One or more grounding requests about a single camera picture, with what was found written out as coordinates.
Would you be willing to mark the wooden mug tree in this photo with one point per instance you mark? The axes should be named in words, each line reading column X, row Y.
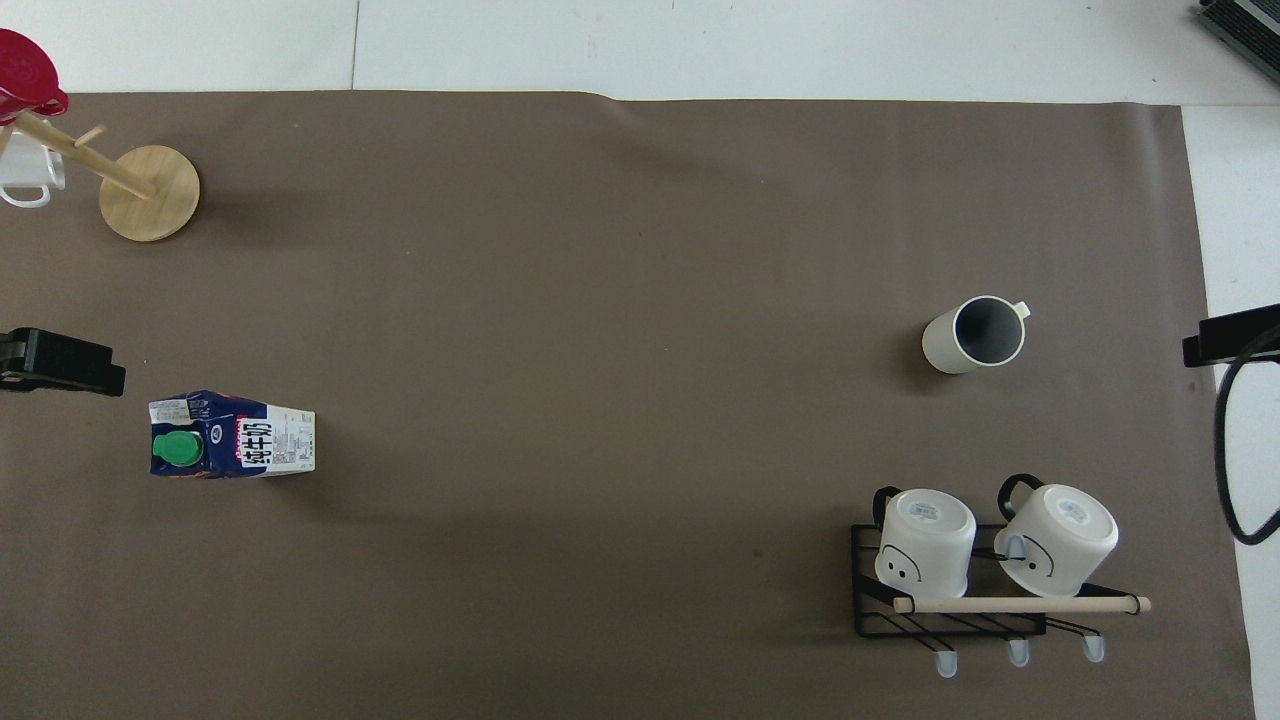
column 150, row 205

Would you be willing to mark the red cup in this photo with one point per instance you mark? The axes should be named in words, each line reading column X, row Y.
column 25, row 65

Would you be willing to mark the black stand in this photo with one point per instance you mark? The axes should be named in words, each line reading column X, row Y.
column 1250, row 20

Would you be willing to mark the plain white mug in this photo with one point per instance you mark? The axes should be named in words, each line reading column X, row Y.
column 30, row 170

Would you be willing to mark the cream mug grey inside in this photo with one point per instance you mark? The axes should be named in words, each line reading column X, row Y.
column 945, row 345

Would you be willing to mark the blue and white milk carton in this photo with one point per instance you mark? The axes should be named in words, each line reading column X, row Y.
column 250, row 440

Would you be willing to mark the white mug with face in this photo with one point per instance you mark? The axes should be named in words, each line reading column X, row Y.
column 925, row 545
column 1060, row 540

